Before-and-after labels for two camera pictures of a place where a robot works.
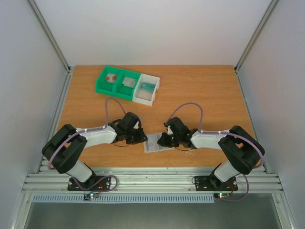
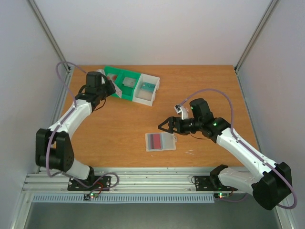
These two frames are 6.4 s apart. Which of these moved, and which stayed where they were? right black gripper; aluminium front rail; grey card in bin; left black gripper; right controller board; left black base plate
Moved: right black gripper; left black gripper
Stayed: grey card in bin; right controller board; aluminium front rail; left black base plate
